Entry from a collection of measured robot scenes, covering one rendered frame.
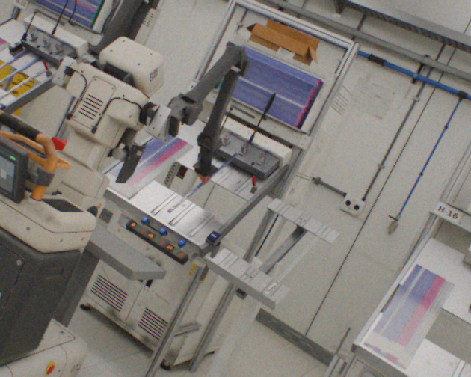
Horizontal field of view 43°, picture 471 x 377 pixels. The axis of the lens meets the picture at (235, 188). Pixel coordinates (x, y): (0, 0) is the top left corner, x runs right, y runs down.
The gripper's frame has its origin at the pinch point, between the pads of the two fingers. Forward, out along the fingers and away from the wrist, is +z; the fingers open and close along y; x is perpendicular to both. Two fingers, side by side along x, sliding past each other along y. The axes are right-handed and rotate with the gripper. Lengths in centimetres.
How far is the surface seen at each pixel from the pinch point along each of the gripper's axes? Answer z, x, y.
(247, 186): 10.2, -19.2, -11.9
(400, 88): 46, -206, -16
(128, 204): 10.4, 26.9, 24.2
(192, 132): 9.6, -33.6, 35.1
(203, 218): 10.7, 10.8, -8.2
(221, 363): 43, 49, -50
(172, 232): 10.7, 26.7, -2.9
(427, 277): 9, -22, -105
